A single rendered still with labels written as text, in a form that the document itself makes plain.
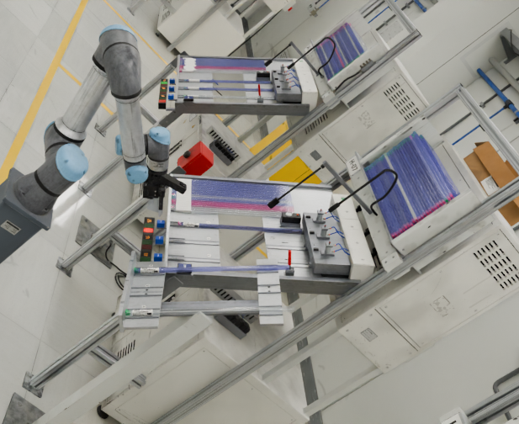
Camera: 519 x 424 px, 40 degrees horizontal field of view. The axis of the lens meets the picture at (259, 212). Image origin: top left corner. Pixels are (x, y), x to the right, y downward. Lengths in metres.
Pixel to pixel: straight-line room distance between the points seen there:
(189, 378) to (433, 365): 1.80
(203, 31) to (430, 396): 4.27
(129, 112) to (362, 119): 1.87
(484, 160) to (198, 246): 1.27
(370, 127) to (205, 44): 3.43
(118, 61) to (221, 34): 4.86
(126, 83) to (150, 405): 1.34
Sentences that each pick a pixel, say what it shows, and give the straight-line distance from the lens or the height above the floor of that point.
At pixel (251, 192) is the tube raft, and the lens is 3.00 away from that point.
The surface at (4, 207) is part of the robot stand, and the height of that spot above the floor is 0.51.
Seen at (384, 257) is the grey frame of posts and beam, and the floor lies 1.33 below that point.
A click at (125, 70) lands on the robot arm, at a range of 2.21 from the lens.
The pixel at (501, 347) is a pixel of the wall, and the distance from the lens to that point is 4.07.
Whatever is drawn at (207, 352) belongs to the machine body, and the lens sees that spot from 2.75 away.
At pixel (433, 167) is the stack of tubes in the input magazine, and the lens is 2.68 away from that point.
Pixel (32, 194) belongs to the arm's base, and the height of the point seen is 0.60.
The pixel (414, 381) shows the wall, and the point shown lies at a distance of 4.25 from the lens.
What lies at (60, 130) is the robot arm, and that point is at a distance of 2.47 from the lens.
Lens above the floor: 1.84
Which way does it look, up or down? 18 degrees down
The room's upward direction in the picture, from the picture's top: 53 degrees clockwise
